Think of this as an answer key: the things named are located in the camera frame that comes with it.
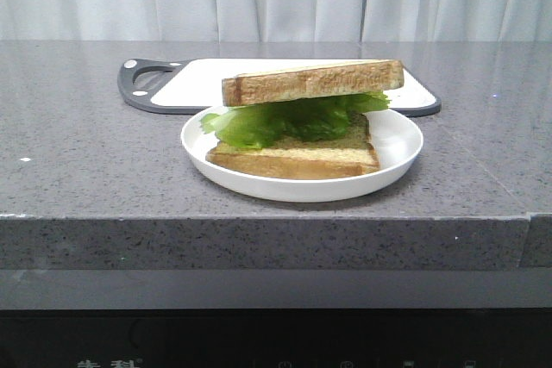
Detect white round plate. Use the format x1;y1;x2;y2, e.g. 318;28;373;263
180;106;423;203

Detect green lettuce leaf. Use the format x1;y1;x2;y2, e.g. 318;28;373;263
200;91;390;149

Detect white cutting board grey rim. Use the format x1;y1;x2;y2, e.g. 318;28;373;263
116;58;442;118

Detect bread slice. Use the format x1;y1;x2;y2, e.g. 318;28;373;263
205;114;380;180
222;59;405;107

